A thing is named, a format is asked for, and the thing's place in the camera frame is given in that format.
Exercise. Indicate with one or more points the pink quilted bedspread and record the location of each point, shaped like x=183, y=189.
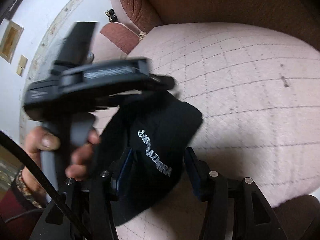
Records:
x=258, y=91

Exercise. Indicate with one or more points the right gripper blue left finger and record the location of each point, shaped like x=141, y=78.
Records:
x=121, y=173

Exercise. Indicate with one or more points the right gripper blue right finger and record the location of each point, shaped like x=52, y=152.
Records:
x=198, y=173

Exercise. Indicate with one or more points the pink pillow with brown band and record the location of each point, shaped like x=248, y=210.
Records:
x=114, y=41

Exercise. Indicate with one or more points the person's left hand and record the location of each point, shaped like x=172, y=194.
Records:
x=39, y=140

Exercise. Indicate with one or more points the black pants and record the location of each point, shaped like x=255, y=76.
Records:
x=158, y=128

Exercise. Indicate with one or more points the brown upholstered headboard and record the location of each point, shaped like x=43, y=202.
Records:
x=299, y=18

